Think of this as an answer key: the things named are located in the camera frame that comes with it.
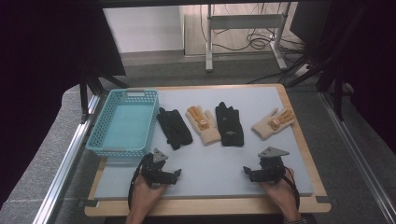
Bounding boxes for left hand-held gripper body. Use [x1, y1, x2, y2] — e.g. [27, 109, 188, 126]
[138, 147, 176, 189]

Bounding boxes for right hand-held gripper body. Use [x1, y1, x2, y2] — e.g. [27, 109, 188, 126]
[253, 146, 290, 185]

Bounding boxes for beige glove with orange fingers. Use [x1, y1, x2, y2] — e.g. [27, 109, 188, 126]
[185, 105, 222, 147]
[251, 107, 297, 141]

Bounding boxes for light blue plastic basket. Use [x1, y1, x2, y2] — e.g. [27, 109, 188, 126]
[85, 89, 161, 158]

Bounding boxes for person's left hand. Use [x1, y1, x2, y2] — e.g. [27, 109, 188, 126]
[130, 174, 169, 219]

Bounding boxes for person's right hand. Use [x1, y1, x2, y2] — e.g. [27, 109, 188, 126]
[260, 169, 303, 219]

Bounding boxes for plain black glove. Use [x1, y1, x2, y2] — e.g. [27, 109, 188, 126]
[156, 106, 194, 151]

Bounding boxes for black glove with white print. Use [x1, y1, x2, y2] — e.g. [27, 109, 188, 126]
[215, 101, 246, 147]

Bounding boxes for white power strip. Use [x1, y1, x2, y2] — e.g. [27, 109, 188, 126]
[292, 63, 312, 78]

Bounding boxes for black tripod stand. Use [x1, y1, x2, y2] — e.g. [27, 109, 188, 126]
[78, 60, 131, 125]

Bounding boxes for black metal stand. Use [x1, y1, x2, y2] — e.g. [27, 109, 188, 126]
[285, 0, 375, 123]

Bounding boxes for white board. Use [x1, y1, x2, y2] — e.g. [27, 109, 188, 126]
[102, 6, 185, 54]

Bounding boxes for black curtain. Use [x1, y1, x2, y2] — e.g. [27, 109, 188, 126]
[289, 0, 396, 147]
[0, 0, 127, 206]

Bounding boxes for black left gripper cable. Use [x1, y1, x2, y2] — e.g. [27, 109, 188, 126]
[126, 152, 154, 212]

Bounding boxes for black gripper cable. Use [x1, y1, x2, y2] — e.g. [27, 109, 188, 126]
[282, 167, 302, 210]
[126, 152, 154, 212]

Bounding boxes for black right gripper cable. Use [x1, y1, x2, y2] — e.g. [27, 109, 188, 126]
[282, 167, 302, 210]

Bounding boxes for metal rail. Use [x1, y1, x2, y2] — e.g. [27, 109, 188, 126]
[32, 93, 101, 224]
[318, 91, 396, 224]

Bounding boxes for black floor cables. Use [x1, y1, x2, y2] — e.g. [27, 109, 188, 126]
[199, 3, 310, 55]

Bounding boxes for white metal desk frame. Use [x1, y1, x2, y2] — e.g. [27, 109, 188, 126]
[205, 3, 290, 74]

